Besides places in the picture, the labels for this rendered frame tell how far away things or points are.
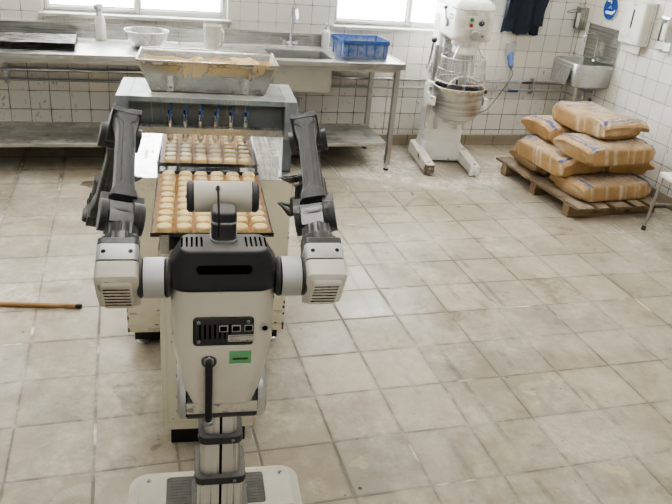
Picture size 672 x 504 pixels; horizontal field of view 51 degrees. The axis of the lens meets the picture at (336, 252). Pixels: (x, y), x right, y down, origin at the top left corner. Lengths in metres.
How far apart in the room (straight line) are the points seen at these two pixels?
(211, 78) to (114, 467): 1.54
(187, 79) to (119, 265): 1.54
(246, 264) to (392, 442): 1.55
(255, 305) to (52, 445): 1.52
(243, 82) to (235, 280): 1.55
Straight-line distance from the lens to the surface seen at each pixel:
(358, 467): 2.81
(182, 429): 2.85
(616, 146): 5.63
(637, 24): 6.48
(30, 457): 2.92
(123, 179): 1.77
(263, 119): 3.05
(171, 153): 3.08
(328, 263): 1.57
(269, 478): 2.35
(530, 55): 7.09
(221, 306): 1.58
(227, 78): 2.97
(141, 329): 3.37
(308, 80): 5.66
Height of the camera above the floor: 1.88
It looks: 25 degrees down
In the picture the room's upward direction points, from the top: 5 degrees clockwise
